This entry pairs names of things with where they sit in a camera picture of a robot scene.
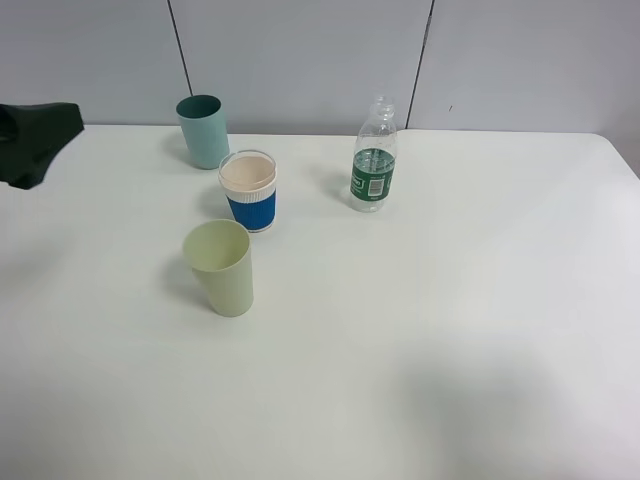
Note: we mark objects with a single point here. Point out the teal plastic cup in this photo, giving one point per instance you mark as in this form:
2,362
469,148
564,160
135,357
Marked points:
204,128

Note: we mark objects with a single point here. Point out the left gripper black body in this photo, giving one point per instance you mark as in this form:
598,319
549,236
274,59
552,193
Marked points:
32,136

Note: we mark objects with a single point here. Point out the blue sleeved white cup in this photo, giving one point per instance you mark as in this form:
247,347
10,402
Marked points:
248,179

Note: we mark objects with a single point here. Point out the light green plastic cup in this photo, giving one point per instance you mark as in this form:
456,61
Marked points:
219,255

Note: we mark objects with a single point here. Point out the clear bottle green label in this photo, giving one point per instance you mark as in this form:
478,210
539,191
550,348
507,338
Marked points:
374,157

